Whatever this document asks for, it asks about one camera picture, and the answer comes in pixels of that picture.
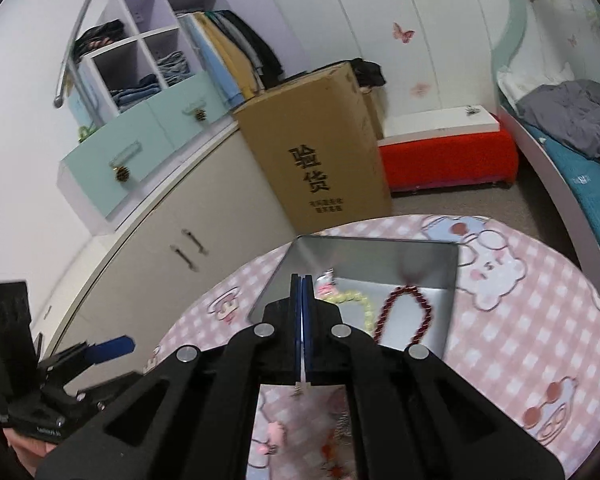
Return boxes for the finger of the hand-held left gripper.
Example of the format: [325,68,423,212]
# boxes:
[37,336,137,378]
[72,372,148,403]

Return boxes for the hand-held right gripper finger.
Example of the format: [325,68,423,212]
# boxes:
[302,274,564,480]
[35,273,302,480]

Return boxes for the silver metal tin box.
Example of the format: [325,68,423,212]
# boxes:
[247,234,460,362]

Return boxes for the person's left hand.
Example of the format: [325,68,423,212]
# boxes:
[5,432,53,478]

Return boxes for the pink charm ornament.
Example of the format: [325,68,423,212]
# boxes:
[316,270,339,297]

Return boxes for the beige cabinet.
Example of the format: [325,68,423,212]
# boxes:
[45,124,301,361]

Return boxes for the mint green drawer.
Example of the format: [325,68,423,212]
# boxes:
[145,70,232,139]
[57,105,174,234]

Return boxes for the large cardboard box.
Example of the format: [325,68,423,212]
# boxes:
[232,61,394,234]

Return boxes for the pink checked printed tablecloth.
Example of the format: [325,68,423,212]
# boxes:
[145,215,600,480]

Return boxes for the red bench with white top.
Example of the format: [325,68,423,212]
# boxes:
[377,109,520,194]

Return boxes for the black cloth bag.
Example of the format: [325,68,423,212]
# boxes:
[352,59,387,89]

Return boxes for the folded blue jeans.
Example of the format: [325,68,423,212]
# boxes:
[110,74,161,107]

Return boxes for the row of hanging clothes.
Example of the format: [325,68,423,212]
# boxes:
[177,10,284,104]

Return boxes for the folded light denim garment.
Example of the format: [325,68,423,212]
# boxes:
[157,51,191,86]

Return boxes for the bed with grey blanket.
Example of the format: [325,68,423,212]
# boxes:
[497,105,600,313]

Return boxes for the teal bed sheet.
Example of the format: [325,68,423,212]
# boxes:
[525,125,600,252]

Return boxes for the black folded garment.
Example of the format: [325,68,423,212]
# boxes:
[72,20,126,59]

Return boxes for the white pillow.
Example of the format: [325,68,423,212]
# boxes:
[495,62,576,107]

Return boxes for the white open shelf unit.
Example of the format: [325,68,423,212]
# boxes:
[67,0,231,127]

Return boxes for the grey blanket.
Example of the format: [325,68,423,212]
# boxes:
[515,80,600,169]

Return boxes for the pale yellow bead bracelet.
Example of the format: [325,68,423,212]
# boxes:
[324,291,377,334]

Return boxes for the dark red bead bracelet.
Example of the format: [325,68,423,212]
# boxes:
[372,284,434,347]

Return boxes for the dark cabinet handle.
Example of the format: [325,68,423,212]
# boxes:
[169,244,200,272]
[182,228,209,256]

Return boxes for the chrome curved rail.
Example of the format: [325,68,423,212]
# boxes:
[53,0,117,109]

